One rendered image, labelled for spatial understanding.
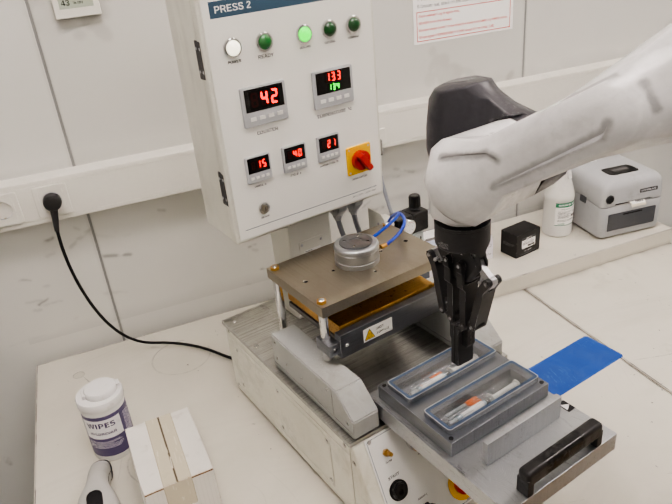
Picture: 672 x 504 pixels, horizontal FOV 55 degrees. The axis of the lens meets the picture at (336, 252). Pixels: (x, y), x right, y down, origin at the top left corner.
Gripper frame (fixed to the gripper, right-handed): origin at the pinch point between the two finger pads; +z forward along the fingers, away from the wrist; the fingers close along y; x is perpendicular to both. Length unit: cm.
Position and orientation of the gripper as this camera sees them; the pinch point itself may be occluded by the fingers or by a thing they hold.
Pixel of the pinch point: (462, 341)
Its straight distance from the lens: 98.1
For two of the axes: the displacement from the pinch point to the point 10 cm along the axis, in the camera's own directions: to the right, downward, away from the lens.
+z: 0.9, 8.8, 4.6
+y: 5.4, 3.4, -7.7
